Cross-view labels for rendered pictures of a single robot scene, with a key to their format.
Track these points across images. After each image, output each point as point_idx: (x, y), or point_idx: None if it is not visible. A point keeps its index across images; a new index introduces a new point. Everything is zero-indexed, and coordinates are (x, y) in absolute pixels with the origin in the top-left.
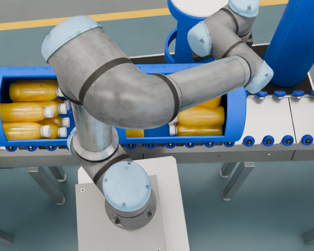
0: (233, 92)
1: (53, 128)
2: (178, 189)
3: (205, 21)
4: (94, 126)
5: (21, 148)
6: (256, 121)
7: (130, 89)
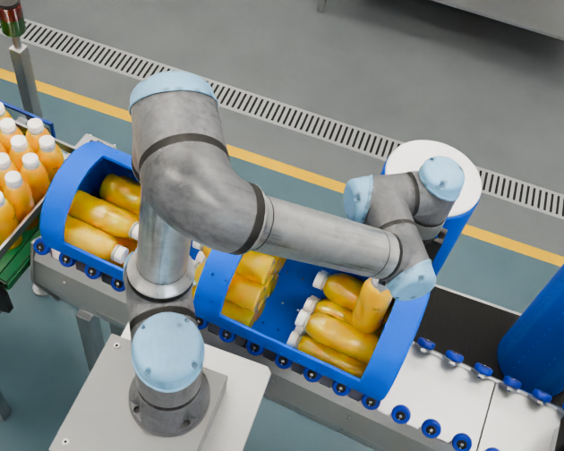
0: (398, 318)
1: None
2: (251, 418)
3: (375, 176)
4: (158, 235)
5: (79, 268)
6: (428, 394)
7: (200, 175)
